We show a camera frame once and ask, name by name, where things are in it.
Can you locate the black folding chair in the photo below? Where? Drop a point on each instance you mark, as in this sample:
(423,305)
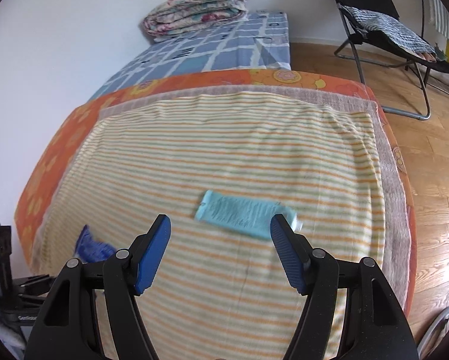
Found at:
(355,36)

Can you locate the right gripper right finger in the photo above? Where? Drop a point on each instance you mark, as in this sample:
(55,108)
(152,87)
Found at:
(292,252)

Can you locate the blue checked mattress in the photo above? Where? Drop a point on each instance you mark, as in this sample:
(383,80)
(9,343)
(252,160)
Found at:
(260,41)

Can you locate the checked cloth on chair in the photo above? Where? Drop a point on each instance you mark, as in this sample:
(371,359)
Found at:
(375,22)

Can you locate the folded floral quilt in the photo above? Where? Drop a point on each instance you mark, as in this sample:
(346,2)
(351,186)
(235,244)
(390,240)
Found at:
(177,17)

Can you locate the orange floral blanket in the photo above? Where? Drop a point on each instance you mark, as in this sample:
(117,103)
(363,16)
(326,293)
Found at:
(54,162)

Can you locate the blue snack wrapper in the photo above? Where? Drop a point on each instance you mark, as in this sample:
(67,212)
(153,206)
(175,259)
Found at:
(89,250)

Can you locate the light blue tube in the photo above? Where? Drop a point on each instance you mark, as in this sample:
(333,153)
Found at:
(244,215)

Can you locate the striped hanging towel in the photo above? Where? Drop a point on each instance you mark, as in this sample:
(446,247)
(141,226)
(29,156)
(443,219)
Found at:
(439,17)

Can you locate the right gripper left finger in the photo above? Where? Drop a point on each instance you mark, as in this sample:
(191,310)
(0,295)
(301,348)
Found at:
(147,252)

